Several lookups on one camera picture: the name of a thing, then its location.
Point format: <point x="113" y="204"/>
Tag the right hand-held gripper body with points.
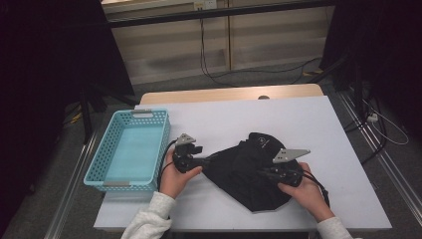
<point x="288" y="174"/>

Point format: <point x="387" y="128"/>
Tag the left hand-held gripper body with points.
<point x="184" y="159"/>

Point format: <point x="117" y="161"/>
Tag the black shorts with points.
<point x="239" y="179"/>

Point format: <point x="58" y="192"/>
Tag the light blue perforated plastic basket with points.
<point x="132" y="149"/>

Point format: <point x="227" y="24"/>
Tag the person's left hand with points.
<point x="172" y="182"/>

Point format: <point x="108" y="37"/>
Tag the person's right hand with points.
<point x="308" y="195"/>

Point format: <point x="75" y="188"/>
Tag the wooden table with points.
<point x="199" y="94"/>

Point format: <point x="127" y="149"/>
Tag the grey round table grommet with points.
<point x="263" y="97"/>

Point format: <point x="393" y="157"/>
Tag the white plug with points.
<point x="372" y="117"/>

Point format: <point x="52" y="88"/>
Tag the yellow floor tape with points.
<point x="77" y="117"/>
<point x="313" y="71"/>

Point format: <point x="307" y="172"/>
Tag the black metal stand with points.
<point x="87" y="116"/>
<point x="356" y="83"/>

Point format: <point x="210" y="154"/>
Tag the beige wooden cabinet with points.
<point x="265" y="40"/>

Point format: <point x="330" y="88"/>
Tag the black horizontal bar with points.
<point x="212" y="13"/>

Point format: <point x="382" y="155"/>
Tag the black curtain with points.
<point x="40" y="66"/>
<point x="391" y="49"/>

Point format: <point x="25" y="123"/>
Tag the aluminium floor rail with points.
<point x="71" y="189"/>
<point x="391" y="166"/>

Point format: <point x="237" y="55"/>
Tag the white wall socket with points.
<point x="209" y="4"/>

